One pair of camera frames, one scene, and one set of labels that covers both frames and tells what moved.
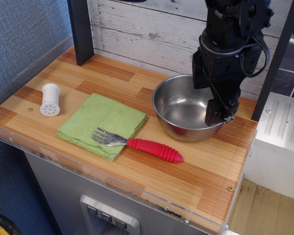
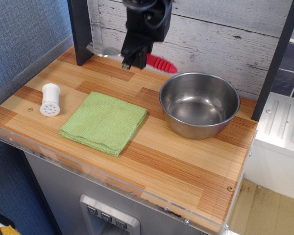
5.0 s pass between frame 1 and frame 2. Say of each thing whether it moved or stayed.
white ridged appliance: stayed
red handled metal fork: moved
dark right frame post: stayed
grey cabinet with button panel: stayed
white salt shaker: stayed
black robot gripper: moved
